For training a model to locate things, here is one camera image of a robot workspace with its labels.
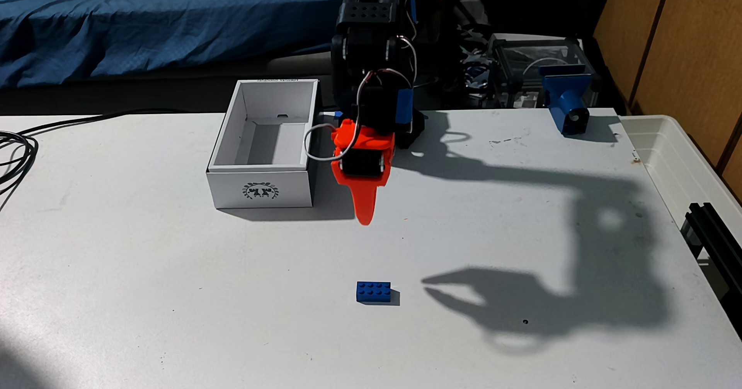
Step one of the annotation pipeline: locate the black aluminium extrusion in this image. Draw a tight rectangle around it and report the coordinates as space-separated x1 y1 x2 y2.
680 202 742 338

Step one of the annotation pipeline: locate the blue bed sheet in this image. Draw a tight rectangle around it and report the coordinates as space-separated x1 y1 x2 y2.
0 0 346 88

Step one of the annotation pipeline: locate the white gripper motor cable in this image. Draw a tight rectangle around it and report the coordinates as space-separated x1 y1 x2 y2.
303 67 418 164

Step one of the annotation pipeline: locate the blue toy brick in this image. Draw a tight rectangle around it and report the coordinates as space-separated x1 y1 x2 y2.
356 282 393 304

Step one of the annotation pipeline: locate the wooden cabinet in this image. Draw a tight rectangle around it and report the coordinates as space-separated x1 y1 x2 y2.
592 0 742 198

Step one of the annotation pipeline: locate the white plastic bin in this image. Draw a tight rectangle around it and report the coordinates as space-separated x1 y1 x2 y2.
619 114 742 233

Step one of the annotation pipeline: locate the clear plastic container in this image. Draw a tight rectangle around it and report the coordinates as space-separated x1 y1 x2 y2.
488 34 601 109

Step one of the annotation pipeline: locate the blue printed clamp part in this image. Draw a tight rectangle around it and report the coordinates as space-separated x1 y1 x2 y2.
538 64 593 137

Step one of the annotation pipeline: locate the coiled black cable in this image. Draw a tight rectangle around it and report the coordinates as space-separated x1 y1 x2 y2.
0 131 39 204

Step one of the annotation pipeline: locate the white cardboard box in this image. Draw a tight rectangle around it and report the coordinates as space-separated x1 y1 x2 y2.
206 78 321 210

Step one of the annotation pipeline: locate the camouflage patterned item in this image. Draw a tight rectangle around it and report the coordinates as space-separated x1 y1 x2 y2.
455 0 497 92

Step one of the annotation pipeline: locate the long black cable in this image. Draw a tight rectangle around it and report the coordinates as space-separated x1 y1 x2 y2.
0 108 195 138

